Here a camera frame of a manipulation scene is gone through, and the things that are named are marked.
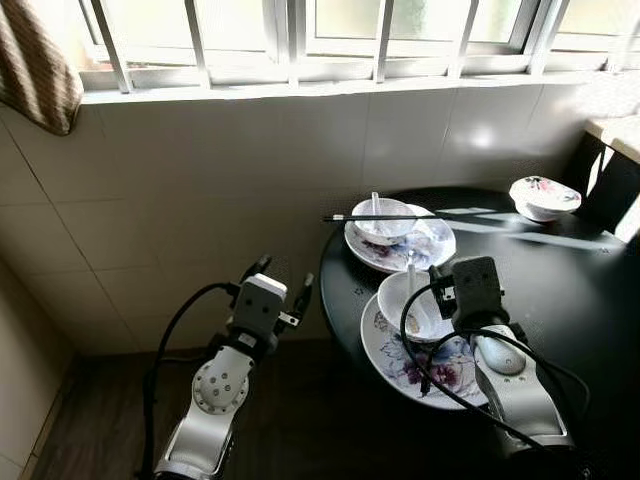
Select white ceramic bowl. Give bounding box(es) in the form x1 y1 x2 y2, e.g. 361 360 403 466
377 270 457 344
350 197 418 246

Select floral white plate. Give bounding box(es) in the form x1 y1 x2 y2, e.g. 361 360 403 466
344 205 457 274
360 290 491 411

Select black round table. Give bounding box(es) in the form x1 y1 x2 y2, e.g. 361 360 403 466
318 185 640 480

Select small floral white bowl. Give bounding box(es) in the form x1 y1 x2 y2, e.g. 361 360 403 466
509 176 583 223

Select black chair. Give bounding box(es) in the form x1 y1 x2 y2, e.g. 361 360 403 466
573 130 640 243

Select beige countertop ledge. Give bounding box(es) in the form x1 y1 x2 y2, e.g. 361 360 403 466
585 113 640 163

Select brown striped hanging towel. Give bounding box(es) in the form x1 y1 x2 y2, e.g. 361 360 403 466
0 0 84 136

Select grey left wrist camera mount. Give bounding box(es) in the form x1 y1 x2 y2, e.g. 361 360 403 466
232 273 289 336

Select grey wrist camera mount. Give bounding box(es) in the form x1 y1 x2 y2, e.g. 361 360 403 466
232 273 289 336
452 256 508 329

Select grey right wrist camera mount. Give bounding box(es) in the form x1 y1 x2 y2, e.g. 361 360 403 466
452 256 508 329

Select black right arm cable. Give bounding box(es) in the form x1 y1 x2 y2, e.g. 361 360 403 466
399 280 593 453

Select white barred window frame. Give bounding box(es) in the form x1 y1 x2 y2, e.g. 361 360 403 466
70 0 640 103

